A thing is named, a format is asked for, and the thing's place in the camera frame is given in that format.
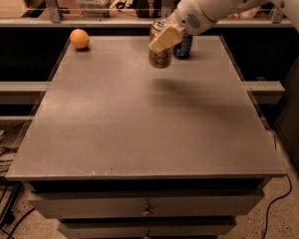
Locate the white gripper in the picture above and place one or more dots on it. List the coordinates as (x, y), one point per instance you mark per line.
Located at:
(188, 18)

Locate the orange soda can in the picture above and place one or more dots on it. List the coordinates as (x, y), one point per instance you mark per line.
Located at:
(161, 59)

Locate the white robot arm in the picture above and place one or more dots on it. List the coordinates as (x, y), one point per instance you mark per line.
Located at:
(219, 9)

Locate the blue soda can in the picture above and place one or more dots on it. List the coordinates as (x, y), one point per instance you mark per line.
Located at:
(182, 50)

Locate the snack bag on shelf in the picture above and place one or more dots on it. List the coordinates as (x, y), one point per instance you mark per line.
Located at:
(249, 14)

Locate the orange fruit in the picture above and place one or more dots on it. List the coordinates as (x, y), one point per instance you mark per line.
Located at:
(79, 39)

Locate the grey drawer cabinet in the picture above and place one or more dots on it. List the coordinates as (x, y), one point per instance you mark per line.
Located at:
(110, 122)

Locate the upper grey drawer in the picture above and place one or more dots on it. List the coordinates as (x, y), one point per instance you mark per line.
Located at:
(81, 205)

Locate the grey drawer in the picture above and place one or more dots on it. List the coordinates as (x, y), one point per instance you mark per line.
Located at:
(147, 228)
(81, 205)

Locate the lower grey drawer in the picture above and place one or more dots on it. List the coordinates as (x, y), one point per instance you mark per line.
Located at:
(147, 228)

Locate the grey metal shelf rail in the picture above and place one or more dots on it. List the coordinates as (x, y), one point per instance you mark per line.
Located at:
(15, 13)

